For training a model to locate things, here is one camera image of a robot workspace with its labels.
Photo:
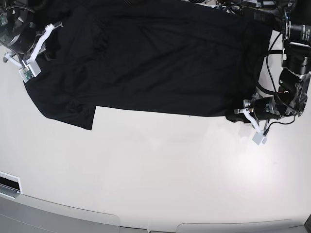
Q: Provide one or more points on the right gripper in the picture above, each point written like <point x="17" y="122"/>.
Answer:
<point x="23" y="38"/>

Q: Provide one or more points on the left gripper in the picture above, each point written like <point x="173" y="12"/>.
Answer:
<point x="260" y="108"/>

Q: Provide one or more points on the black t-shirt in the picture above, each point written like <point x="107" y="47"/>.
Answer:
<point x="164" y="56"/>

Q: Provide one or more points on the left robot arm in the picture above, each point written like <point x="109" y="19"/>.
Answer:
<point x="289" y="99"/>

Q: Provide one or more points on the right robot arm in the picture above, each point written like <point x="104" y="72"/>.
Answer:
<point x="20" y="10"/>

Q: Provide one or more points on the white power strip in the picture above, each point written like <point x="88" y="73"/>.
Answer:
<point x="229" y="7"/>

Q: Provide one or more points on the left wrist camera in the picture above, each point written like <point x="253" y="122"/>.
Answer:
<point x="259" y="138"/>

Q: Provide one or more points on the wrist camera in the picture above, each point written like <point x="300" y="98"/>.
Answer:
<point x="259" y="138"/>
<point x="30" y="71"/>

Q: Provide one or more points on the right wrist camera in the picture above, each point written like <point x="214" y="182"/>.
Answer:
<point x="30" y="71"/>

